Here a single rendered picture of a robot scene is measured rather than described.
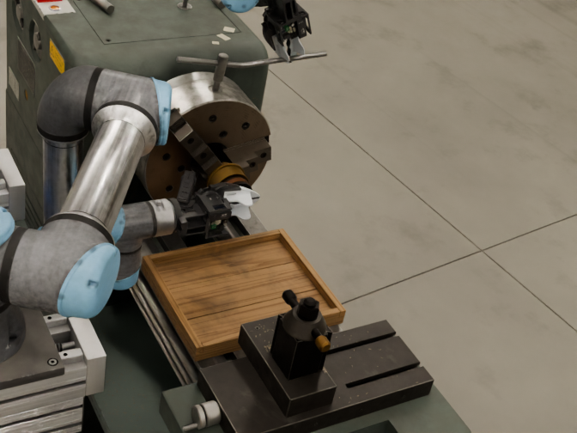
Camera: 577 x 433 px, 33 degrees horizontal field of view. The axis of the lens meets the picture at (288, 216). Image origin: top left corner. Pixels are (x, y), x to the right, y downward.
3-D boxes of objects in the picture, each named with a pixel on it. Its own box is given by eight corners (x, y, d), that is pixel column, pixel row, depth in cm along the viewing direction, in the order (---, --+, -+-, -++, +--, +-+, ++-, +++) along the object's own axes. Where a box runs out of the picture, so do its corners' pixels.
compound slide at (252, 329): (237, 342, 188) (240, 323, 185) (282, 330, 193) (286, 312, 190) (285, 418, 175) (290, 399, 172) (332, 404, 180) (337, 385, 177)
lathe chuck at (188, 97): (120, 199, 224) (141, 81, 206) (239, 187, 240) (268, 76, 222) (134, 222, 218) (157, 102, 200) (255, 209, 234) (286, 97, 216)
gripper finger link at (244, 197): (268, 209, 206) (229, 216, 201) (257, 193, 210) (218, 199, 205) (270, 198, 204) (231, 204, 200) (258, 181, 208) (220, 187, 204)
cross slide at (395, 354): (196, 385, 184) (198, 368, 181) (381, 334, 204) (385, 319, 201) (237, 456, 172) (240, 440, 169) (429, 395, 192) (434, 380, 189)
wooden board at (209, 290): (141, 269, 216) (142, 256, 214) (280, 240, 233) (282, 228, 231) (194, 362, 197) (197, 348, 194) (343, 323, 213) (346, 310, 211)
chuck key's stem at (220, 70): (209, 103, 212) (220, 57, 205) (207, 98, 213) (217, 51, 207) (218, 104, 213) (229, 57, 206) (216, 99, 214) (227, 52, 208)
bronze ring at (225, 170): (203, 158, 209) (221, 183, 203) (240, 153, 213) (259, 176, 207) (197, 192, 214) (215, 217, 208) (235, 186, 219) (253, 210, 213)
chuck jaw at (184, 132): (189, 152, 217) (160, 122, 208) (206, 137, 217) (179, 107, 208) (209, 179, 210) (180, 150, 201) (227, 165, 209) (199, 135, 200)
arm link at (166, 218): (142, 222, 201) (145, 191, 196) (163, 218, 203) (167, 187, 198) (155, 244, 196) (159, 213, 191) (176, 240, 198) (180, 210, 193)
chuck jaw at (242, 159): (216, 140, 218) (263, 125, 223) (217, 157, 222) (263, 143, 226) (237, 167, 211) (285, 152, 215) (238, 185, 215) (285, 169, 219)
